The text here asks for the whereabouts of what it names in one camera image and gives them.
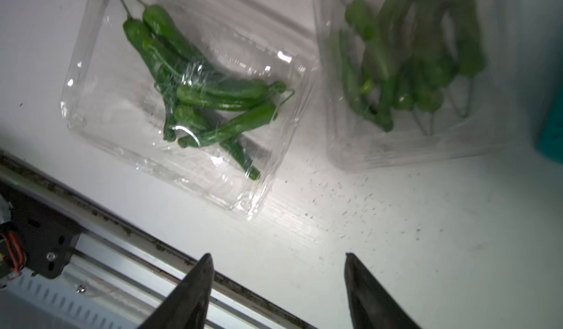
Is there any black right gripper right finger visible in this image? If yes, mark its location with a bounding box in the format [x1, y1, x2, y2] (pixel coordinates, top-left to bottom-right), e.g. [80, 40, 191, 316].
[344, 253, 420, 329]

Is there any green pepper bunch container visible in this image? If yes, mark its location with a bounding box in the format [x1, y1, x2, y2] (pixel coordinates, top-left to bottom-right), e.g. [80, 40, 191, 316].
[119, 0, 288, 181]
[331, 0, 487, 133]

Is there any clear clamshell container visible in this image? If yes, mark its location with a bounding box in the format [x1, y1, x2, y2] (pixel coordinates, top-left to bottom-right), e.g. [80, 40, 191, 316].
[60, 0, 317, 219]
[314, 0, 518, 171]

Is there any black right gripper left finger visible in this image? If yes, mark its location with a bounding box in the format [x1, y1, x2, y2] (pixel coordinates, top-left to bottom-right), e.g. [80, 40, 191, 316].
[138, 254, 215, 329]

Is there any black left arm base bracket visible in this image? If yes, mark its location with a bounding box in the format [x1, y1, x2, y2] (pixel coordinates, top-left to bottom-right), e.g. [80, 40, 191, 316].
[1, 182, 82, 279]

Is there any aluminium front rail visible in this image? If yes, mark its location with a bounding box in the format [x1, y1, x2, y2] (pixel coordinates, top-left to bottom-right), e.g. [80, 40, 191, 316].
[1, 152, 311, 328]

